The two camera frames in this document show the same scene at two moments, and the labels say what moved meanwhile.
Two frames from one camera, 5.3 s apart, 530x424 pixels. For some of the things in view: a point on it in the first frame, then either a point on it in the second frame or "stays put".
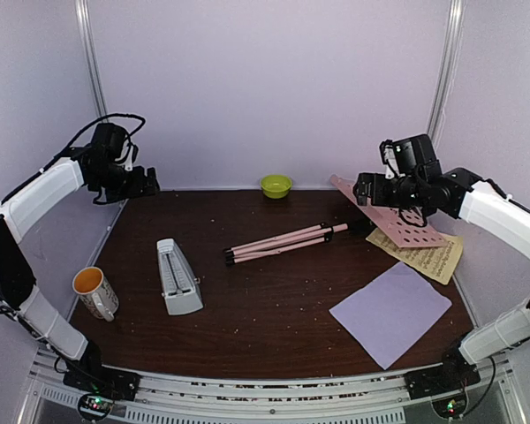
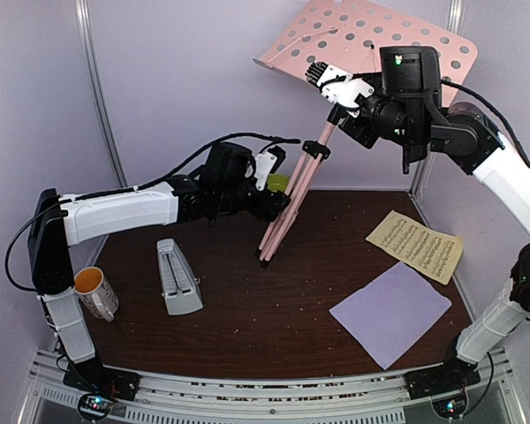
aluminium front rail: [178, 397] stays put
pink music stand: [406, 229] → [351, 35]
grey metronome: [180, 287] stays put
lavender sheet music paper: [391, 312] stays put
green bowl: [276, 186] stays put
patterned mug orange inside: [95, 292] stays put
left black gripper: [138, 188] → [270, 206]
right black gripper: [378, 197] → [364, 134]
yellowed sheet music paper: [439, 261] stays put
